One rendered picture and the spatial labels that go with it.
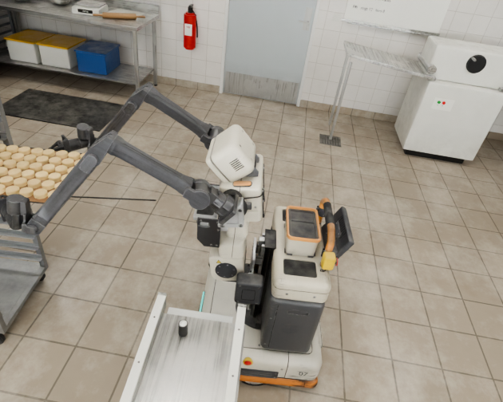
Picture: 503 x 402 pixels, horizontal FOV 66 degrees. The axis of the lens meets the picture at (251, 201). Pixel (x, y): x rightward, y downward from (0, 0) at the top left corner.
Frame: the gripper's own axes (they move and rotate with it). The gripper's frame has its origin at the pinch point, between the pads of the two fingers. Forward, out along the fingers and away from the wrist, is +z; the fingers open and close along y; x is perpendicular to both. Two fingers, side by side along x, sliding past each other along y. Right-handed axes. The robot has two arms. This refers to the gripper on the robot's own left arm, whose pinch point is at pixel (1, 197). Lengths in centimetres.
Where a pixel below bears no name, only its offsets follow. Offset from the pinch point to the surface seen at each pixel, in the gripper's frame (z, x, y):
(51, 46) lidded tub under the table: 346, 134, 52
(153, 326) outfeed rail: -80, 20, 12
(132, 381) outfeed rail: -92, 6, 12
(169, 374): -94, 17, 18
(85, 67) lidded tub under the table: 318, 159, 70
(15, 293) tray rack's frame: 32, -5, 86
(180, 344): -88, 26, 18
